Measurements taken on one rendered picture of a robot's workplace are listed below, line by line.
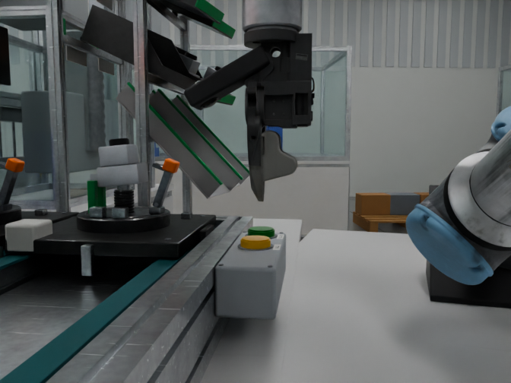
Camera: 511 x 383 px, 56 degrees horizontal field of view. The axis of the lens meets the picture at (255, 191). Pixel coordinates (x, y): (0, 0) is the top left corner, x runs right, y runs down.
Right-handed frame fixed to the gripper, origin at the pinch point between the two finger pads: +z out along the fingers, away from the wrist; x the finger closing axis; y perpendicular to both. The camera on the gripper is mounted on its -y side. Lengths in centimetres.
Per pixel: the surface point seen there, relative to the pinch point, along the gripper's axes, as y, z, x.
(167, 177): -14.3, -1.1, 7.8
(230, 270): -1.6, 7.8, -10.5
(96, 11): -36, -32, 32
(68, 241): -24.5, 6.6, -3.5
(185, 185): -26, 5, 60
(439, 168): 258, 49, 917
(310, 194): 6, 47, 410
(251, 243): -0.3, 6.5, -2.0
